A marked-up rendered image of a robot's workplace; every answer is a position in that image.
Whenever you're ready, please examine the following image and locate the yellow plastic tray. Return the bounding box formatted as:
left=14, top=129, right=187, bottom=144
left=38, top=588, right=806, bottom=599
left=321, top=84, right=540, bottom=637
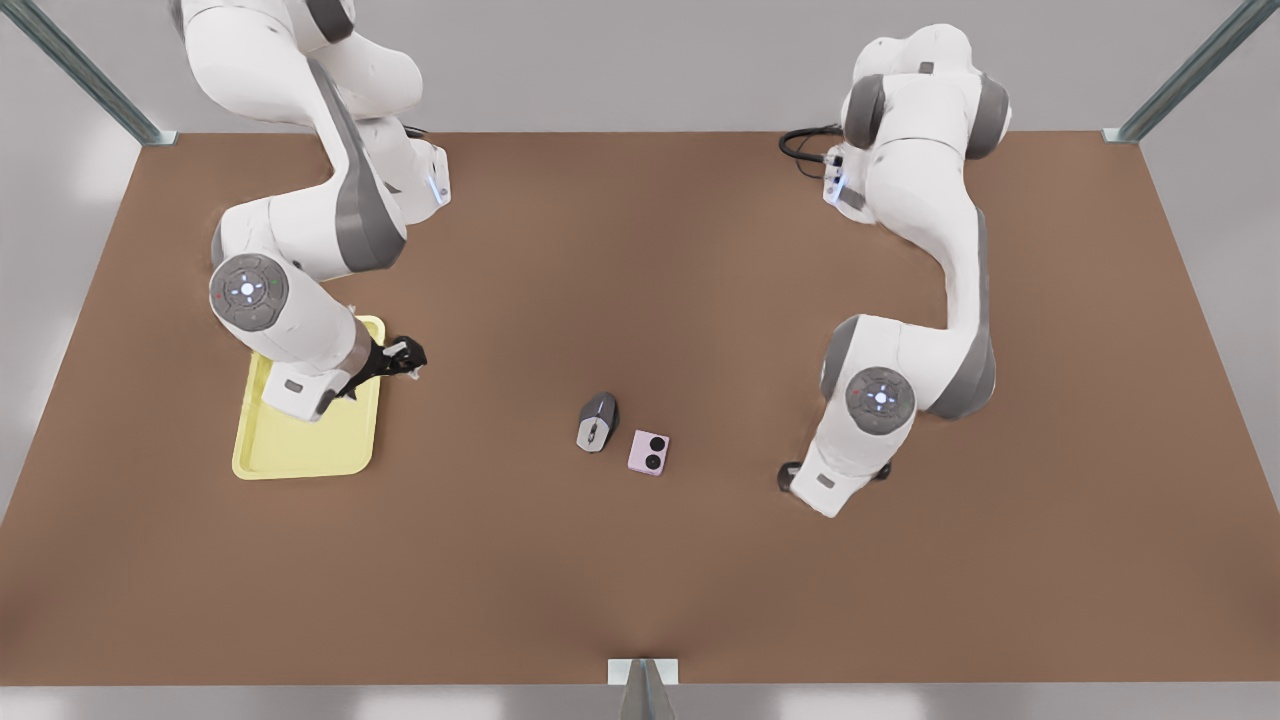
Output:
left=232, top=315, right=387, bottom=481

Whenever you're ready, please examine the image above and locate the pink flip phone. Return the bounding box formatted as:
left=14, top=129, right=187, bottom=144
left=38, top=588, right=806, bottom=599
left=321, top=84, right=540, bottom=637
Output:
left=627, top=429, right=671, bottom=477

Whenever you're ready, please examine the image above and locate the grey computer mouse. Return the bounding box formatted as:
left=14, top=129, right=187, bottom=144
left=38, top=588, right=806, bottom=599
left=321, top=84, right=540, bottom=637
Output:
left=576, top=391, right=620, bottom=454

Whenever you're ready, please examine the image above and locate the silver frame post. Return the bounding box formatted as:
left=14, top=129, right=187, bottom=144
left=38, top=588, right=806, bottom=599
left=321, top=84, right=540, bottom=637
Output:
left=607, top=657, right=680, bottom=720
left=1102, top=0, right=1280, bottom=144
left=0, top=0, right=179, bottom=148

